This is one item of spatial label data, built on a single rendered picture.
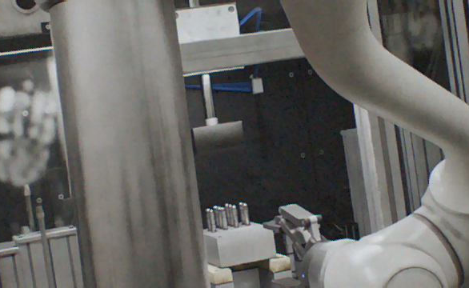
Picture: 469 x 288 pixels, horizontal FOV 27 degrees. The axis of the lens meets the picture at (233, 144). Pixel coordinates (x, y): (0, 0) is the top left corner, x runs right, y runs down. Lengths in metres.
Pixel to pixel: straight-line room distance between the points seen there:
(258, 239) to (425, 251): 0.52
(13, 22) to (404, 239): 0.61
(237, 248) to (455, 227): 0.53
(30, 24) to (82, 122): 0.63
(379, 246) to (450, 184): 0.11
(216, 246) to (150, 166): 0.84
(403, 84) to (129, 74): 0.31
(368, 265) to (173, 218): 0.39
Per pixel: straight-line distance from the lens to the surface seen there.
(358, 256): 1.11
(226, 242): 1.57
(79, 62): 0.76
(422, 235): 1.12
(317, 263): 1.21
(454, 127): 1.03
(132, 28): 0.75
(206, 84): 1.64
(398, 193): 1.54
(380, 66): 0.92
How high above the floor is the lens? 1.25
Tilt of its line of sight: 3 degrees down
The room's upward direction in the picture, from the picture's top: 8 degrees counter-clockwise
